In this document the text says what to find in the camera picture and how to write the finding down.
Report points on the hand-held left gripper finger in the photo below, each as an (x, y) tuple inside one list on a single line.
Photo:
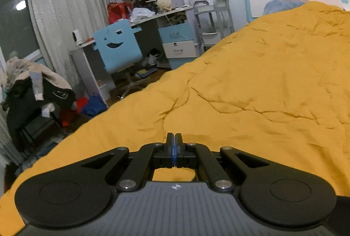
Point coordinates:
[(176, 154), (171, 154)]

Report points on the book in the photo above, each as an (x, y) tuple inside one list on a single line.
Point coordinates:
[(146, 72)]

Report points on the blue cloth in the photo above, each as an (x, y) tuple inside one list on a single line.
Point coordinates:
[(94, 106)]

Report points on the white sneakers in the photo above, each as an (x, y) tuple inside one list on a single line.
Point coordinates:
[(153, 59)]

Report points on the yellow blanket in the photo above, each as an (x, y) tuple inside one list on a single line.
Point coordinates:
[(246, 74)]

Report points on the red cloth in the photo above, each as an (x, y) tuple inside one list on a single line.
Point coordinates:
[(68, 117)]

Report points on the blue and white drawer cabinet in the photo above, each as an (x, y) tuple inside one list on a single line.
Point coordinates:
[(177, 42)]

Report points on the blue smiley face chair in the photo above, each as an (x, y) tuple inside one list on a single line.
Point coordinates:
[(117, 53)]

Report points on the white desk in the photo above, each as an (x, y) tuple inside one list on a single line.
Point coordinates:
[(90, 72)]

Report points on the white plastic bag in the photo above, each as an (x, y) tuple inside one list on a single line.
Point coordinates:
[(142, 15)]

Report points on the grey rolling cart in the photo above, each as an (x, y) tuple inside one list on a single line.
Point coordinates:
[(203, 10)]

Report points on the round cream lamp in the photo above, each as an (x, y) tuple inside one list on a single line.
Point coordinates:
[(164, 2)]

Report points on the red bag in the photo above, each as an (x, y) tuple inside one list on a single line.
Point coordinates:
[(117, 12)]

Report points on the chair with piled clothes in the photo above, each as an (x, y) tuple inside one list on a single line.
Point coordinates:
[(30, 94)]

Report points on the white rolling cart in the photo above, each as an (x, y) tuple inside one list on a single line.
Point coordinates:
[(222, 6)]

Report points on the blue pillow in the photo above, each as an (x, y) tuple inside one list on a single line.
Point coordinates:
[(279, 8)]

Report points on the window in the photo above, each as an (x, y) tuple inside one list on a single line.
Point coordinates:
[(13, 23)]

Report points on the white security camera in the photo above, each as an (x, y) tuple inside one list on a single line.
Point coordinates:
[(77, 36)]

